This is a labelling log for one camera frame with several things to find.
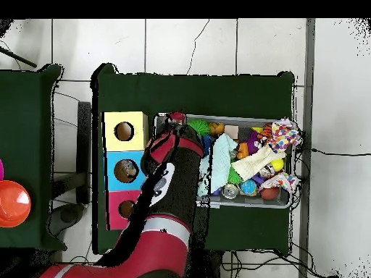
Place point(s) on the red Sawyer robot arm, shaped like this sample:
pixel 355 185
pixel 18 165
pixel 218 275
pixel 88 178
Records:
pixel 174 179

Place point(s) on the wooden box with three holes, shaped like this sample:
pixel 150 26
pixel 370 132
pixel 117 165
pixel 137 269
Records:
pixel 110 145

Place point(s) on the shallow clear mesh bin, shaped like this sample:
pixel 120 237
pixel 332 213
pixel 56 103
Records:
pixel 255 202

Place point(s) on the dark green tablecloth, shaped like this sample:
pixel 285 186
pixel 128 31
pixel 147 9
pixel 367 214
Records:
pixel 203 92

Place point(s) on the mint green knit cloth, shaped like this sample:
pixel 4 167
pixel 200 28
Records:
pixel 223 162

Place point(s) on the green spiky ball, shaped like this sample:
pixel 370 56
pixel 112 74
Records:
pixel 234 176

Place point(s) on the cream cloth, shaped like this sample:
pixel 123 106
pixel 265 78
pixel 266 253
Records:
pixel 261 161

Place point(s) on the black floor stand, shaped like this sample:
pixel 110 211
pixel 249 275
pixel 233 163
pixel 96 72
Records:
pixel 84 150

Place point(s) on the red-brown ball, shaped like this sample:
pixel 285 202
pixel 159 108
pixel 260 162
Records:
pixel 269 193

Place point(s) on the dark green side table cloth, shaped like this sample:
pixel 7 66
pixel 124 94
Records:
pixel 35 145

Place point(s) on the black tripod leg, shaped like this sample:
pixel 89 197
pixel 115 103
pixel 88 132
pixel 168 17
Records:
pixel 17 58

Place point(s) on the orange plate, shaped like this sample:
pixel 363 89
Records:
pixel 11 204

